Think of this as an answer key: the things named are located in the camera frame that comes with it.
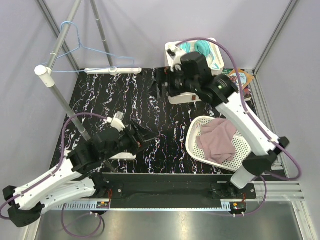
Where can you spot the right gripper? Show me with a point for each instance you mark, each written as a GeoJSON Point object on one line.
{"type": "Point", "coordinates": [162, 76]}

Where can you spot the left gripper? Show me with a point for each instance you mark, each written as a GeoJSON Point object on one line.
{"type": "Point", "coordinates": [142, 136]}

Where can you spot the pink tank top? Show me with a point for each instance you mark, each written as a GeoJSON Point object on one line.
{"type": "Point", "coordinates": [216, 141]}

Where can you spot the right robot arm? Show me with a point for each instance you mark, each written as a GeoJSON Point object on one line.
{"type": "Point", "coordinates": [265, 145]}

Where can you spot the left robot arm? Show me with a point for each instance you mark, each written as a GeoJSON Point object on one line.
{"type": "Point", "coordinates": [72, 178]}

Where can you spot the black marble mat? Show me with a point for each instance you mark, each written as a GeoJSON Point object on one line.
{"type": "Point", "coordinates": [105, 95]}

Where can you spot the teal cat-ear headphones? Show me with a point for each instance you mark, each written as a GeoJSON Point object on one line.
{"type": "Point", "coordinates": [206, 48]}

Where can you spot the top paperback book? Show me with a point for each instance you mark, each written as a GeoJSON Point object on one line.
{"type": "Point", "coordinates": [245, 78]}

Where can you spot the white perforated basket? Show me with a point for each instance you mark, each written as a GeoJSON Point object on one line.
{"type": "Point", "coordinates": [242, 147]}

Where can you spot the silver clothes rack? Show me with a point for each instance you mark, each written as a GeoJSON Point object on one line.
{"type": "Point", "coordinates": [61, 36]}

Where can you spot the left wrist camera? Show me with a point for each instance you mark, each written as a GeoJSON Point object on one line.
{"type": "Point", "coordinates": [116, 121]}

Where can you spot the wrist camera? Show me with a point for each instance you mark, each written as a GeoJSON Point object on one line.
{"type": "Point", "coordinates": [116, 121]}
{"type": "Point", "coordinates": [176, 53]}

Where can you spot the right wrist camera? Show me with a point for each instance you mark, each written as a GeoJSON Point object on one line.
{"type": "Point", "coordinates": [176, 53]}

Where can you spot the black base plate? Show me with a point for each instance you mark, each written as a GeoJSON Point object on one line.
{"type": "Point", "coordinates": [143, 191]}

